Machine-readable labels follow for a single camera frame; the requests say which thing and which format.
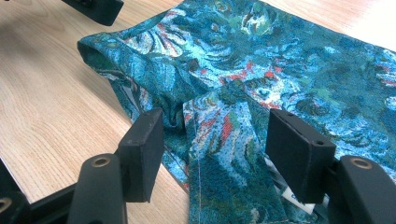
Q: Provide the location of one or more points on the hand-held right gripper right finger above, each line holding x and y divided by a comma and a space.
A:
299, 155

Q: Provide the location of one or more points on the teal floral shirt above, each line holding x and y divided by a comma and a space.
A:
249, 62

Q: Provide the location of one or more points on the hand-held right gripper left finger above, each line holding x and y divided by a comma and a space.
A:
140, 155

